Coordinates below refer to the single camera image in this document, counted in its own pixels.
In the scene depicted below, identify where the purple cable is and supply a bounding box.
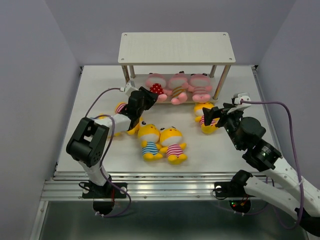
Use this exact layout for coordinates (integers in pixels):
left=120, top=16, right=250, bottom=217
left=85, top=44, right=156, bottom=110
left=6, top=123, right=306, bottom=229
left=84, top=87, right=132, bottom=218
left=214, top=100, right=305, bottom=230

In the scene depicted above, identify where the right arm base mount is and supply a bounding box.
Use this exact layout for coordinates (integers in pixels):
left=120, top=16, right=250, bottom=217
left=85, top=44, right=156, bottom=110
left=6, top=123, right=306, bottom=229
left=211, top=181, right=251, bottom=200

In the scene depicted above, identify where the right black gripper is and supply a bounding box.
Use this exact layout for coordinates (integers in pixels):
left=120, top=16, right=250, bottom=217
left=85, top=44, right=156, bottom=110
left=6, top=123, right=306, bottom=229
left=202, top=101, right=244, bottom=150

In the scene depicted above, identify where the yellow toy blue stripes face-down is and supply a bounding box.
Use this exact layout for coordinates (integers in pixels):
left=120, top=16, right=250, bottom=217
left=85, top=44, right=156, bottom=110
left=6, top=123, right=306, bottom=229
left=95, top=113, right=122, bottom=138

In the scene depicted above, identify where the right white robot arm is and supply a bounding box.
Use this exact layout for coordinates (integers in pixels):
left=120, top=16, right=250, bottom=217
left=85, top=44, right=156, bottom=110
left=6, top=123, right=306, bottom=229
left=203, top=100, right=320, bottom=237

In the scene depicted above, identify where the yellow toy pink stripes face-down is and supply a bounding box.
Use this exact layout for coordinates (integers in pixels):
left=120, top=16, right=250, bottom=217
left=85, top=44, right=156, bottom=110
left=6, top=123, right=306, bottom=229
left=114, top=101, right=145, bottom=136

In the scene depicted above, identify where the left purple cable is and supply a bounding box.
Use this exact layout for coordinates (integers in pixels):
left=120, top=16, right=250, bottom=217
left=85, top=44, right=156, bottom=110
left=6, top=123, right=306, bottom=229
left=84, top=87, right=132, bottom=218

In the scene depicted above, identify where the aluminium rail frame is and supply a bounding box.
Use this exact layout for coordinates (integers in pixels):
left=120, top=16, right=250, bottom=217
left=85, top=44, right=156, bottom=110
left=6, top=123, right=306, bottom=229
left=29, top=65, right=311, bottom=240

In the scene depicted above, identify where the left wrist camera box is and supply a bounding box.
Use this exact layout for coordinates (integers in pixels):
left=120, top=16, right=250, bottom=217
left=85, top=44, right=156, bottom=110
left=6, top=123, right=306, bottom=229
left=119, top=80, right=138, bottom=97

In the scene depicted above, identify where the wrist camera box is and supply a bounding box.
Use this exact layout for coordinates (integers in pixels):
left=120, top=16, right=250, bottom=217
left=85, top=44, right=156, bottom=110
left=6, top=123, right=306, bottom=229
left=119, top=80, right=138, bottom=97
left=231, top=92, right=251, bottom=110

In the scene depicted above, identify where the pink toy yellow striped shirt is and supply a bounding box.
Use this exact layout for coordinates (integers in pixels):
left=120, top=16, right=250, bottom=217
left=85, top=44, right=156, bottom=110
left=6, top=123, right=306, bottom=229
left=167, top=71, right=189, bottom=105

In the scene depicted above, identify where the pink toy red polka shirt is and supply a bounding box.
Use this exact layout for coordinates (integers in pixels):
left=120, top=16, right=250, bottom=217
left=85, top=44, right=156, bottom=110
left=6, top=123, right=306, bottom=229
left=145, top=73, right=168, bottom=103

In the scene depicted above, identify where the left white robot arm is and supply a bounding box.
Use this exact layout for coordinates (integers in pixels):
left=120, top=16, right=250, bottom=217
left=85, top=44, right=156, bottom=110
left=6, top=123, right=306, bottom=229
left=66, top=86, right=158, bottom=197

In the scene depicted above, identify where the yellow toy blue stripes centre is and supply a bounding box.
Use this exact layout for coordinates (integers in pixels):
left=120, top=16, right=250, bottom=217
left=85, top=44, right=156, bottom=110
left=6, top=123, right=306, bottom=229
left=137, top=121, right=163, bottom=162

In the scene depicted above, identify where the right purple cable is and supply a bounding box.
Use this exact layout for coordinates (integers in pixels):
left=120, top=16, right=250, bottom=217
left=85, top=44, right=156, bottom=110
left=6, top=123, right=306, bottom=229
left=214, top=100, right=305, bottom=230

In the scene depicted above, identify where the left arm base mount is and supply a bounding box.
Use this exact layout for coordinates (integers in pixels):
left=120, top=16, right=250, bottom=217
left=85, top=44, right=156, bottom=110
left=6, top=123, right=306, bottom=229
left=78, top=181, right=127, bottom=200

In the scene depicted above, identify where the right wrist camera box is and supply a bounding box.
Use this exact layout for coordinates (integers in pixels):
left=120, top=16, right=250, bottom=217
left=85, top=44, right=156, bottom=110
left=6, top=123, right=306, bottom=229
left=231, top=92, right=251, bottom=110

